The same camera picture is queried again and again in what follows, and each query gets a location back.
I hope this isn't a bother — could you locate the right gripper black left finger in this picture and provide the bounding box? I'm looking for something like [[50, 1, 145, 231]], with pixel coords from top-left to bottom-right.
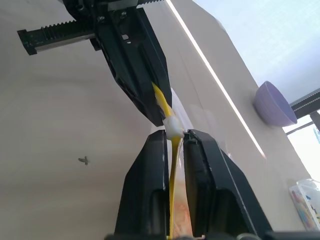
[[113, 129, 169, 238]]

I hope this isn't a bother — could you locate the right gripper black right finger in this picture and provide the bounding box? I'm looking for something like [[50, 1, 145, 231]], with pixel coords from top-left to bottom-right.
[[183, 128, 274, 238]]

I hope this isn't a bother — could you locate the clear yellow-zip plastic bag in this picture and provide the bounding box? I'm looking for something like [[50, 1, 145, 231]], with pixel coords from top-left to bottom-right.
[[151, 82, 236, 240]]

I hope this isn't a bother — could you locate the clear box with colourful clips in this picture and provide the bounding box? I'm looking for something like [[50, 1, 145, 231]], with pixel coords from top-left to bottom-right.
[[288, 177, 320, 230]]

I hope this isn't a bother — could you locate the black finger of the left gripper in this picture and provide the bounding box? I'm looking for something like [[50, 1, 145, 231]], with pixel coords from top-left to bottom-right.
[[136, 6, 174, 109], [95, 9, 165, 127]]

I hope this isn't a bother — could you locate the purple plastic bowl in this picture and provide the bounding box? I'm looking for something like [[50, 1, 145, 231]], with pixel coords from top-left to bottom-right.
[[253, 80, 298, 128]]

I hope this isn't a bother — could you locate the dark window frame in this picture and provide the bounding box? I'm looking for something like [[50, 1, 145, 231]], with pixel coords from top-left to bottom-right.
[[282, 90, 320, 145]]

